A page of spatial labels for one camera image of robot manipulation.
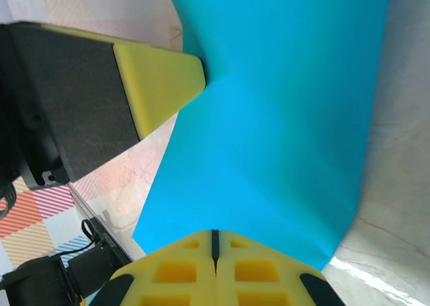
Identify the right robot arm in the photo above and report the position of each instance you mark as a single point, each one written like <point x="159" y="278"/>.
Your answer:
<point x="30" y="282"/>

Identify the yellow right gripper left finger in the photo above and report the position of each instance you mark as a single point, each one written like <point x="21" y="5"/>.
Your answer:
<point x="174" y="272"/>

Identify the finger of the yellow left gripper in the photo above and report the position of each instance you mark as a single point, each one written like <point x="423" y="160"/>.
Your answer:
<point x="158" y="84"/>

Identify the aluminium mounting rail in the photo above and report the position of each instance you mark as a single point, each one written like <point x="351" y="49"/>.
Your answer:
<point x="85" y="208"/>

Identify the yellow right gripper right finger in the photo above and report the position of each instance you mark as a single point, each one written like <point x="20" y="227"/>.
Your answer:
<point x="258" y="272"/>

